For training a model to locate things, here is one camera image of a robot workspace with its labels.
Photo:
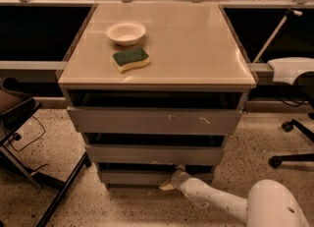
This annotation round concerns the grey drawer cabinet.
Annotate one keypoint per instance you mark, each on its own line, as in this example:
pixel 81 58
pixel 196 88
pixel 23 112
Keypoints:
pixel 195 63

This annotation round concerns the white stick with black tip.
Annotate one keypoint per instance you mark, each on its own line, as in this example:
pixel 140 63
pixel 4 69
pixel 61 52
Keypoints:
pixel 288 13

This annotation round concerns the black office chair base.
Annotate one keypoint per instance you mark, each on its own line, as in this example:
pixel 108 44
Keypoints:
pixel 298 150

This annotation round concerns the grey top drawer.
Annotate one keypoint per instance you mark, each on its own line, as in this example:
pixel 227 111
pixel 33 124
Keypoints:
pixel 154 121

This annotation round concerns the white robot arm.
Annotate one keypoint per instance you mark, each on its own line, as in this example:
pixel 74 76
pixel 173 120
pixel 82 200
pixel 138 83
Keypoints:
pixel 268 204

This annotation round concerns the grey bottom drawer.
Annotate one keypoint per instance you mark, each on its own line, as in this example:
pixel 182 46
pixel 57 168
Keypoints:
pixel 134 178

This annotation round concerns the grey middle drawer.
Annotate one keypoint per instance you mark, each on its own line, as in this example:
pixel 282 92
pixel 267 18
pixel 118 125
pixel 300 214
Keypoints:
pixel 154 154

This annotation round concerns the green and yellow sponge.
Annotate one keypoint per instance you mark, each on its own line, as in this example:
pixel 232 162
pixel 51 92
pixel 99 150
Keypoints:
pixel 130 59

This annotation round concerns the grey drawer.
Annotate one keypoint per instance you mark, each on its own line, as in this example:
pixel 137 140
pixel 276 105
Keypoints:
pixel 154 121
pixel 134 178
pixel 154 154

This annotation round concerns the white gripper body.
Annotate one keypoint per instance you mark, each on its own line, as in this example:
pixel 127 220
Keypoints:
pixel 178 178

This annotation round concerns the white bowl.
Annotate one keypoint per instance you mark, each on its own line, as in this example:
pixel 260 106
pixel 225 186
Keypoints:
pixel 126 33

